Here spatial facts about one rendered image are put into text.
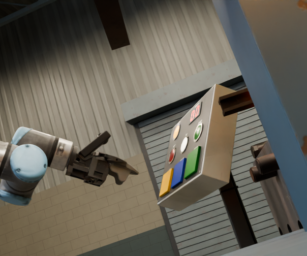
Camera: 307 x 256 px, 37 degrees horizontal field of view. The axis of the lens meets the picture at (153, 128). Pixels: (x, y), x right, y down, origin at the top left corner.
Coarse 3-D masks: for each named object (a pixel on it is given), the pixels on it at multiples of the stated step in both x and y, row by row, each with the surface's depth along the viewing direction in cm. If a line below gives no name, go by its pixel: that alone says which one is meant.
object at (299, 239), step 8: (296, 232) 37; (304, 232) 29; (272, 240) 36; (280, 240) 28; (288, 240) 23; (296, 240) 20; (304, 240) 17; (248, 248) 35; (256, 248) 28; (264, 248) 23; (272, 248) 19; (280, 248) 17; (288, 248) 15; (296, 248) 14; (304, 248) 12
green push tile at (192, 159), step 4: (196, 148) 124; (200, 148) 123; (192, 152) 126; (196, 152) 123; (188, 156) 128; (192, 156) 125; (196, 156) 122; (188, 160) 127; (192, 160) 124; (196, 160) 121; (188, 164) 126; (192, 164) 123; (196, 164) 121; (188, 168) 125; (192, 168) 122; (196, 168) 120; (188, 172) 124; (192, 172) 121; (184, 176) 126; (188, 176) 124
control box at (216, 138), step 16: (208, 96) 131; (208, 112) 126; (192, 128) 136; (208, 128) 122; (224, 128) 124; (176, 144) 146; (192, 144) 131; (208, 144) 120; (224, 144) 122; (176, 160) 140; (208, 160) 118; (224, 160) 120; (192, 176) 122; (208, 176) 117; (224, 176) 118; (176, 192) 132; (192, 192) 129; (208, 192) 127; (176, 208) 145
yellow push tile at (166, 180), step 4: (168, 172) 142; (172, 172) 140; (164, 176) 145; (168, 176) 140; (164, 180) 143; (168, 180) 139; (164, 184) 142; (168, 184) 138; (164, 188) 140; (168, 188) 137; (160, 192) 143; (164, 192) 139; (168, 192) 138; (160, 196) 143
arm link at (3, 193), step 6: (0, 186) 123; (6, 186) 120; (0, 192) 121; (6, 192) 120; (12, 192) 120; (18, 192) 119; (24, 192) 119; (30, 192) 123; (0, 198) 124; (6, 198) 122; (12, 198) 120; (18, 198) 121; (24, 198) 122; (30, 198) 125; (18, 204) 126; (24, 204) 124
